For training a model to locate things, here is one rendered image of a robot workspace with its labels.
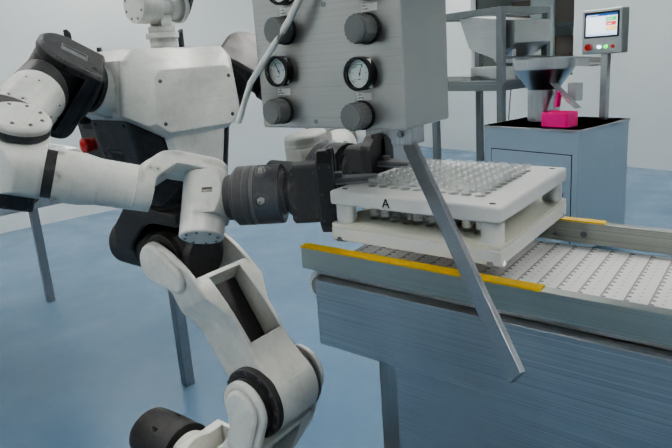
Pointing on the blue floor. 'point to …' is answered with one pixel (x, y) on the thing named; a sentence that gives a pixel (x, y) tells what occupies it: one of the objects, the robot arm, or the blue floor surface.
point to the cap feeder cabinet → (614, 198)
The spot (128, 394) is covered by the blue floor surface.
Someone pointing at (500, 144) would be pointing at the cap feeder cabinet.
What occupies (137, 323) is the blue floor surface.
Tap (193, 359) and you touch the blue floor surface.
